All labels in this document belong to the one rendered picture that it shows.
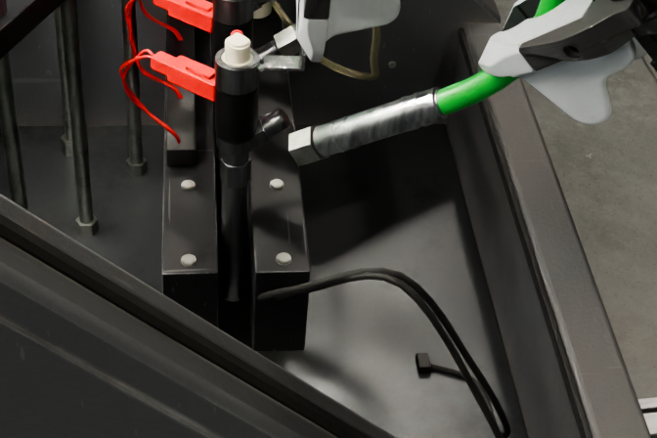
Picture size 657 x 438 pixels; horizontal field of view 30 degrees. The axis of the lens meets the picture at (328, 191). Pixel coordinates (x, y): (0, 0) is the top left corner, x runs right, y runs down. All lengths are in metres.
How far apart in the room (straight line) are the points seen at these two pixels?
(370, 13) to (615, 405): 0.30
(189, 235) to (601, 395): 0.30
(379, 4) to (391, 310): 0.35
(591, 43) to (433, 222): 0.58
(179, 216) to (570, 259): 0.29
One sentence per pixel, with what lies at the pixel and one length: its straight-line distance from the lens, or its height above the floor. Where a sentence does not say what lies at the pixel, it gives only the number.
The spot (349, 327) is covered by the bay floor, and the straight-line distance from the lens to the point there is 1.00.
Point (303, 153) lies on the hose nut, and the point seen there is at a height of 1.13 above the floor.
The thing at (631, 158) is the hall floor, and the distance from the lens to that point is 2.63.
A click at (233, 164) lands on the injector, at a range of 0.82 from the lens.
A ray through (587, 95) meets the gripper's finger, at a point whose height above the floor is 1.22.
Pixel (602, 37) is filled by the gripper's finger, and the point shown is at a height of 1.28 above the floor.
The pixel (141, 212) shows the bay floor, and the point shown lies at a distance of 1.10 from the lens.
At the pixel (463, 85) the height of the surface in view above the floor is 1.19.
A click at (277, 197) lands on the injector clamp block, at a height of 0.98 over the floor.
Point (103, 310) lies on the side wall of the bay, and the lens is 0.43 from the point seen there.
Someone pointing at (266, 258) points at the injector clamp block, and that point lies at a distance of 0.83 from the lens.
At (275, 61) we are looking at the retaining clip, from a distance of 0.78.
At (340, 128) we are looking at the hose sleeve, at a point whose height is 1.15.
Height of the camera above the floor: 1.55
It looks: 40 degrees down
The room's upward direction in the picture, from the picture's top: 5 degrees clockwise
